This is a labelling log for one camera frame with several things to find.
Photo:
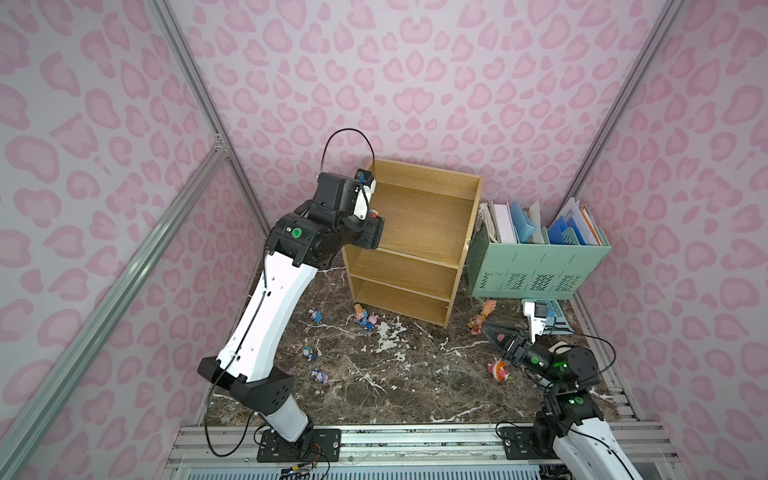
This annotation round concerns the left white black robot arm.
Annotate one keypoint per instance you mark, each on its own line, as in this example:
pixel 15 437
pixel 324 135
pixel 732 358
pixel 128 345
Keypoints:
pixel 302 243

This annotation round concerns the pink ice cream cone toy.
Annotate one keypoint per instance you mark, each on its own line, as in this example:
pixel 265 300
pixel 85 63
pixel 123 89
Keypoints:
pixel 476 322

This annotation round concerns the wooden three-tier shelf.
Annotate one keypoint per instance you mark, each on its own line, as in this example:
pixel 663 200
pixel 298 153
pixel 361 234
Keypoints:
pixel 429 217

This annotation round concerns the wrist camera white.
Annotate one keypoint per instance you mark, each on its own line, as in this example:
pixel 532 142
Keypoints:
pixel 537 314
pixel 366 188

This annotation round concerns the blue pink pig figure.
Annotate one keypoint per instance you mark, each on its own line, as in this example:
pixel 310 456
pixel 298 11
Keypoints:
pixel 364 319

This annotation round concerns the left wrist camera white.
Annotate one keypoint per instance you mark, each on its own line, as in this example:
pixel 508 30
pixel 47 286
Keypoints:
pixel 366 188

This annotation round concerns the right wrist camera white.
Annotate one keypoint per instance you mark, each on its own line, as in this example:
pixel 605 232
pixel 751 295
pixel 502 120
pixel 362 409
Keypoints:
pixel 537 314

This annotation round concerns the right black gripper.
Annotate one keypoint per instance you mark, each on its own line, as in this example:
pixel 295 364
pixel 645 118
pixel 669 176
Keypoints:
pixel 513 345

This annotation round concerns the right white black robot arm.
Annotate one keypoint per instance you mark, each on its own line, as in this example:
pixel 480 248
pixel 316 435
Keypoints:
pixel 569 425

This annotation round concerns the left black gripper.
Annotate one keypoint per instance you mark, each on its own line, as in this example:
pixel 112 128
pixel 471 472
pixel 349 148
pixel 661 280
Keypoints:
pixel 372 231

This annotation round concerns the mint green calculator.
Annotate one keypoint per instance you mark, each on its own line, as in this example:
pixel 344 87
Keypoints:
pixel 557 322

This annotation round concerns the small teal figure toy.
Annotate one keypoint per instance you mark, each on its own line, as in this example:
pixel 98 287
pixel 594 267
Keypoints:
pixel 309 353

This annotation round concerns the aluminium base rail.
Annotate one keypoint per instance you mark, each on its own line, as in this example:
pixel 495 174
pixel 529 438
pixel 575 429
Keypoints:
pixel 427 451

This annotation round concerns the small purple figure toy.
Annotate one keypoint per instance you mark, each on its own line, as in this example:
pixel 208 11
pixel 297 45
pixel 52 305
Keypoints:
pixel 320 376

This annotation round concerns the small blue figure toy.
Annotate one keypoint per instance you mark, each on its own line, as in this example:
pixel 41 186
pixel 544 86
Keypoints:
pixel 316 316

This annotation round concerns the pink red toy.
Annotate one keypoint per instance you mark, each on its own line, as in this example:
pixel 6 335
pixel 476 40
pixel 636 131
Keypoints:
pixel 499 371

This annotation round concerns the papers and folders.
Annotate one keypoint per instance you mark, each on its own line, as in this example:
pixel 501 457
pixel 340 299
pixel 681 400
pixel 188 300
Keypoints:
pixel 511 223

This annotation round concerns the mint green file organizer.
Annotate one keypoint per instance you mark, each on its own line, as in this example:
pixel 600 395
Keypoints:
pixel 533 271

